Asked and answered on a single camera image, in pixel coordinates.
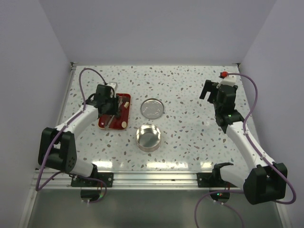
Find metal serving tongs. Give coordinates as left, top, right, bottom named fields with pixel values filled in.
left=104, top=94, right=125, bottom=130

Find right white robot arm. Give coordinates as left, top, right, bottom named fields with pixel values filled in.
left=200, top=80, right=287, bottom=205

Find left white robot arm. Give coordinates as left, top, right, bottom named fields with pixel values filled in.
left=38, top=82, right=119, bottom=187

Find round cream chocolate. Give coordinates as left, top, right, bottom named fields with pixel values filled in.
left=121, top=122, right=127, bottom=128

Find red rectangular tray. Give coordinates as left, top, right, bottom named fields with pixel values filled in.
left=98, top=93, right=131, bottom=130

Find round silver tin lid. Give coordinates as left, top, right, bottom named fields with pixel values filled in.
left=140, top=98, right=164, bottom=119

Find round silver tin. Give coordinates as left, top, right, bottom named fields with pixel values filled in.
left=135, top=124, right=162, bottom=152

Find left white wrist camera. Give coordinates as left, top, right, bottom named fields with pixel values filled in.
left=107, top=82, right=118, bottom=96

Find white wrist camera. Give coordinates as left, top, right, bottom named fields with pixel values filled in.
left=107, top=82, right=118, bottom=96
left=216, top=71, right=236, bottom=88

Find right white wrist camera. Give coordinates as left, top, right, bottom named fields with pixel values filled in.
left=216, top=71, right=236, bottom=88

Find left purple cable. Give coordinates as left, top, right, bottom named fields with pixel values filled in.
left=35, top=68, right=106, bottom=192

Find purple cable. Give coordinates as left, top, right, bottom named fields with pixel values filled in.
left=35, top=68, right=106, bottom=192
left=193, top=72, right=297, bottom=228

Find right black base bracket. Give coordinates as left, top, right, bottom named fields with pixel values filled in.
left=196, top=162, right=233, bottom=188

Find black base bracket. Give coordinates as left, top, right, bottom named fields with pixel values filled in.
left=196, top=162, right=233, bottom=188
left=71, top=172, right=114, bottom=188

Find left black base bracket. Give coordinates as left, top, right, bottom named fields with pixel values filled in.
left=71, top=172, right=114, bottom=188

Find aluminium front rail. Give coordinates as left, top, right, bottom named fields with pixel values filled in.
left=39, top=170, right=234, bottom=190

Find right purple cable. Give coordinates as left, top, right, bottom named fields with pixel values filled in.
left=193, top=72, right=297, bottom=228

